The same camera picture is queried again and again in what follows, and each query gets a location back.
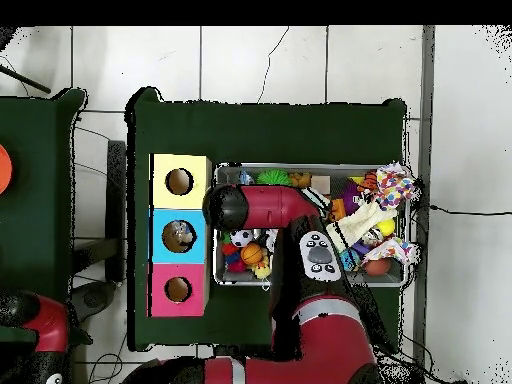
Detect shallow clear mesh bin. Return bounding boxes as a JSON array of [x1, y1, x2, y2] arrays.
[[214, 163, 413, 288]]

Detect wooden box with three holes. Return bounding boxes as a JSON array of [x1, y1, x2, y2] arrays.
[[149, 153, 213, 319]]

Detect small soccer ball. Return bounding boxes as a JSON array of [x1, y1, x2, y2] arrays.
[[231, 230, 256, 248]]

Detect small orange basketball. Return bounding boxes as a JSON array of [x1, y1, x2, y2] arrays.
[[242, 242, 266, 266]]

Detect dark green tablecloth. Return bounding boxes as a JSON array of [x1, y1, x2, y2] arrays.
[[126, 86, 409, 353]]

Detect cream cloth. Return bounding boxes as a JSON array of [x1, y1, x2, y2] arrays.
[[326, 199, 399, 251]]

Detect red-brown ball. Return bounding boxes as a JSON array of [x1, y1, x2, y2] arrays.
[[363, 257, 393, 278]]

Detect black floor stand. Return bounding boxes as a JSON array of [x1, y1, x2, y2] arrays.
[[67, 139, 128, 328]]

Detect dark green side table cloth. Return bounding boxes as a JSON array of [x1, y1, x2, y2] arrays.
[[0, 87, 93, 347]]

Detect orange plate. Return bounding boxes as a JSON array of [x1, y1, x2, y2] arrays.
[[0, 143, 13, 195]]

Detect black tripod leg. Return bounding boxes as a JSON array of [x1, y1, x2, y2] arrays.
[[0, 63, 52, 96]]

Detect thin black floor cable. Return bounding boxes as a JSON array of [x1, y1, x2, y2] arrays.
[[257, 26, 291, 104]]

